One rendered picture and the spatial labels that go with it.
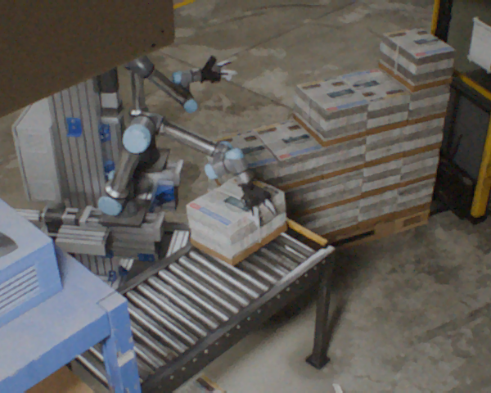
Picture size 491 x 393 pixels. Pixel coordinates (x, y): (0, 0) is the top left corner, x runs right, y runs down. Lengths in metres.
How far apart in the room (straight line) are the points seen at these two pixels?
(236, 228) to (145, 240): 0.67
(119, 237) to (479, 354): 2.10
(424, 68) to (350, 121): 0.54
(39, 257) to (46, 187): 1.82
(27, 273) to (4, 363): 0.27
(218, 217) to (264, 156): 0.89
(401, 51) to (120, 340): 2.74
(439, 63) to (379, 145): 0.60
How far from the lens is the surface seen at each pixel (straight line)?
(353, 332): 4.29
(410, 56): 4.38
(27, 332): 2.22
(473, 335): 4.42
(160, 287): 3.38
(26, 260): 2.17
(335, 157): 4.33
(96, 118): 3.70
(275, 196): 3.46
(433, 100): 4.55
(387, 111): 4.38
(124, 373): 2.44
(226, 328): 3.17
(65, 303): 2.27
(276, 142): 4.28
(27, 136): 3.84
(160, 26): 0.57
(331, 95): 4.30
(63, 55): 0.52
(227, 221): 3.31
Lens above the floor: 3.09
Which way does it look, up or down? 36 degrees down
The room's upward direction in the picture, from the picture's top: 1 degrees counter-clockwise
